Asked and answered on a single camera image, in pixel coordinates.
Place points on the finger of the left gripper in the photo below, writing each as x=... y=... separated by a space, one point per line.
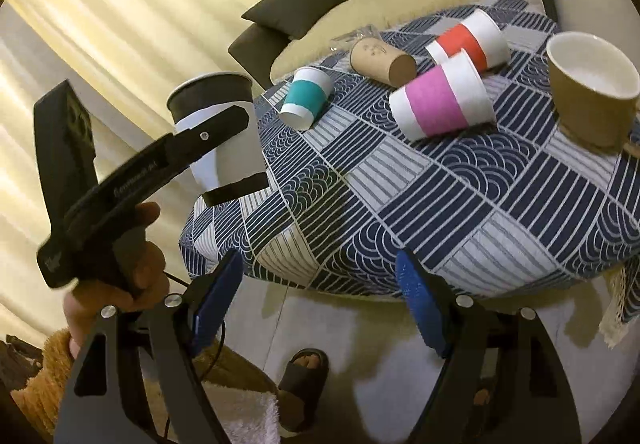
x=233 y=191
x=167 y=157

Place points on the brown kraft paper cup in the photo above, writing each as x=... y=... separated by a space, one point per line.
x=373 y=58

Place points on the orange fleece sleeve forearm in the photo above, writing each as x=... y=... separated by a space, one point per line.
x=41 y=398

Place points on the navy patterned tablecloth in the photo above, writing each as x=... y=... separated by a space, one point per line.
x=495 y=209

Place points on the person's left hand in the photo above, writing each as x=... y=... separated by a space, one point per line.
x=85 y=302

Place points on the black slipper foot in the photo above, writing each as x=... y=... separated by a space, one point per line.
x=301 y=387

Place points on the red banded paper cup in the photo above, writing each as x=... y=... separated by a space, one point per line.
x=479 y=36

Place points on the pink banded paper cup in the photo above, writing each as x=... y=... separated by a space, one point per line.
x=449 y=97

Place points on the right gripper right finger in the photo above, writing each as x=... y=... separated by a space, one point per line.
x=502 y=380

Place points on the teal banded paper cup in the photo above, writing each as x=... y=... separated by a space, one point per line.
x=307 y=96

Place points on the white fluffy towel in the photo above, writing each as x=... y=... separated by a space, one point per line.
x=246 y=416

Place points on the left dark cushion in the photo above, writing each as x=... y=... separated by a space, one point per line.
x=292 y=18

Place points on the cream curtain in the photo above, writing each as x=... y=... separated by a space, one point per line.
x=123 y=58

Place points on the black and white paper cup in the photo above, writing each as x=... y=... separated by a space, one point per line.
x=218 y=108

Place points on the brown ceramic mug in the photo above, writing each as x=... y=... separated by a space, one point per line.
x=595 y=89

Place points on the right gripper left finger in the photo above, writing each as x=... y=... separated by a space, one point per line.
x=105 y=400

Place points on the clear plastic wrapper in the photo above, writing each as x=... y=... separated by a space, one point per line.
x=346 y=41

